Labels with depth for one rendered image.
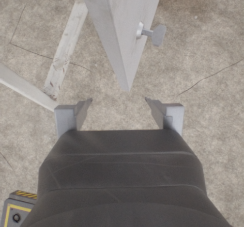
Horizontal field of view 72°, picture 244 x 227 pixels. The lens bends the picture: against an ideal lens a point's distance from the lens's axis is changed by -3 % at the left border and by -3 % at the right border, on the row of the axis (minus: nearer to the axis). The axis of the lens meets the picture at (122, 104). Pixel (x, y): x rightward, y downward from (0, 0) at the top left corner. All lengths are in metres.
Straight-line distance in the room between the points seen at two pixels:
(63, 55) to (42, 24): 0.51
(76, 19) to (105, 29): 0.87
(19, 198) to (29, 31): 1.06
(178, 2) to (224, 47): 0.42
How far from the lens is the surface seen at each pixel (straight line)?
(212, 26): 1.32
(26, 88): 0.78
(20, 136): 1.30
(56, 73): 0.94
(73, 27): 1.01
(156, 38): 0.28
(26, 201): 0.93
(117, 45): 0.19
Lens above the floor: 1.05
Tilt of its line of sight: 81 degrees down
